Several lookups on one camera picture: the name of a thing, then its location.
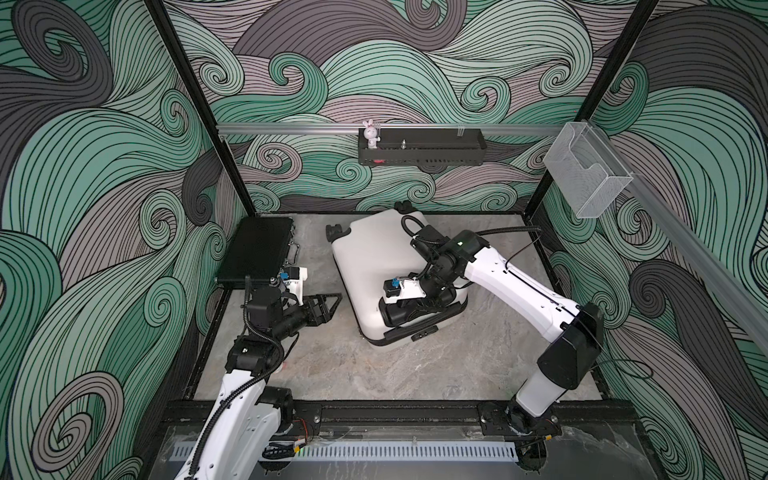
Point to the black flat case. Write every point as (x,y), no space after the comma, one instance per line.
(258,251)

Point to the clear acrylic wall box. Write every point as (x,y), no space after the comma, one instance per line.
(586,167)

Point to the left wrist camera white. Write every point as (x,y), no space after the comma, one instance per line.
(291,285)

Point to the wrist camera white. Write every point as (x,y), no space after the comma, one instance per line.
(291,285)
(402,288)

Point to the aluminium wall rail back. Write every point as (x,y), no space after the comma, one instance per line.
(303,128)

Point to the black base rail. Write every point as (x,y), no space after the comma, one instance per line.
(316,418)

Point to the white hard-shell suitcase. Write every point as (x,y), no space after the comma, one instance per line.
(375,250)

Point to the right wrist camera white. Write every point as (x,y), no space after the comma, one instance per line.
(402,288)

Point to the aluminium wall rail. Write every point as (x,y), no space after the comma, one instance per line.
(711,222)
(303,128)

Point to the white bunny figurine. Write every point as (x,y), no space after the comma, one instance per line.
(371,134)

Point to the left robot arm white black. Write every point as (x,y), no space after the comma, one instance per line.
(252,421)

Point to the aluminium wall rail right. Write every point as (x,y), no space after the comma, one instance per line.
(711,222)

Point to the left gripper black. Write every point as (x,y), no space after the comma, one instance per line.
(321,316)

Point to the black wall shelf tray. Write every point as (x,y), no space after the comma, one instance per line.
(430,149)

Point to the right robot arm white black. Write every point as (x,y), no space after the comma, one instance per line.
(574,331)

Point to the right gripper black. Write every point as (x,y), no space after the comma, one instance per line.
(421,306)

